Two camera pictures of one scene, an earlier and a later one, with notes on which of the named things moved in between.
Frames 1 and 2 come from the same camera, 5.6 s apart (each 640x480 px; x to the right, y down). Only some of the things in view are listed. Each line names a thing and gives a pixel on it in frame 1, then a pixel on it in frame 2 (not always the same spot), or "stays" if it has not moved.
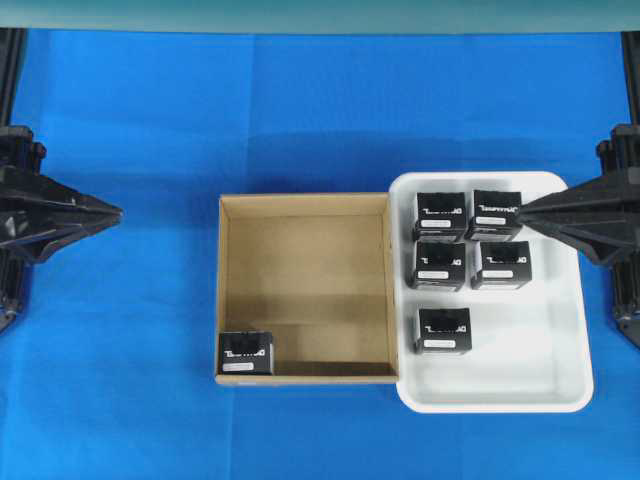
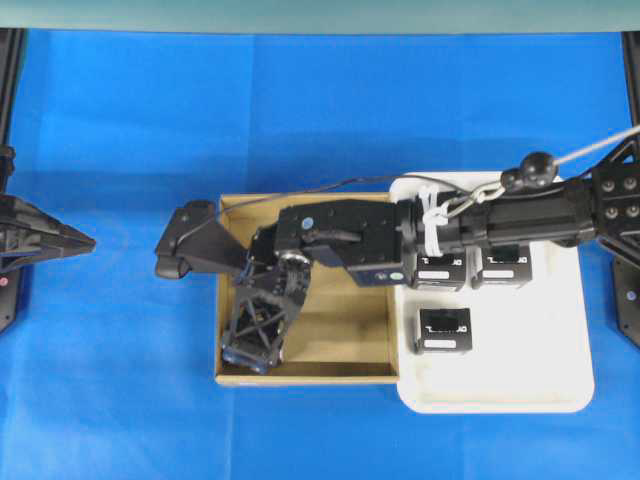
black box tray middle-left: (440, 266) stays
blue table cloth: (109, 373) stays
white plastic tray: (530, 348) stays
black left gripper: (38, 215) -> (28, 234)
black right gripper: (601, 216) -> (290, 276)
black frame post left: (12, 45) stays
